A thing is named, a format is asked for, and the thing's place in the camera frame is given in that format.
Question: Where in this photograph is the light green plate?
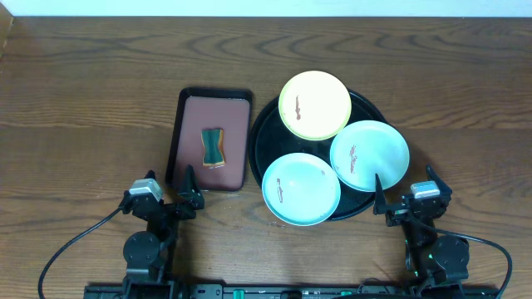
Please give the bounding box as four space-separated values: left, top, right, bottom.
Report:
261 153 341 226
329 120 410 192

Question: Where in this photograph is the black rectangular tray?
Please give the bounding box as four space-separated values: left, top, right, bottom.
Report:
165 87 253 191

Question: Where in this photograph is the yellow plate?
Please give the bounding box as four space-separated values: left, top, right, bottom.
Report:
278 71 352 140

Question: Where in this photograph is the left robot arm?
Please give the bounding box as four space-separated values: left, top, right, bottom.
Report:
119 165 204 299

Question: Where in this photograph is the round black tray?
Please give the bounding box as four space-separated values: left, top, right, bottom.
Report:
248 90 386 221

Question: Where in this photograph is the light green plate front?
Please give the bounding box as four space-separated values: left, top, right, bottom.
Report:
261 153 341 226

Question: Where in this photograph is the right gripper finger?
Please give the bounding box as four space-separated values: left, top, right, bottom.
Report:
373 174 391 215
426 164 452 195

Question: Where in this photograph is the orange green sponge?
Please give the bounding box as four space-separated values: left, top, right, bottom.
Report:
201 128 225 168

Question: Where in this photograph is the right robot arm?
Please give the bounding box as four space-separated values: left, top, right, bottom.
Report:
373 166 470 297

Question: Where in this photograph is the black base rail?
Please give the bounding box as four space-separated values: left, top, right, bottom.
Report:
83 282 496 299

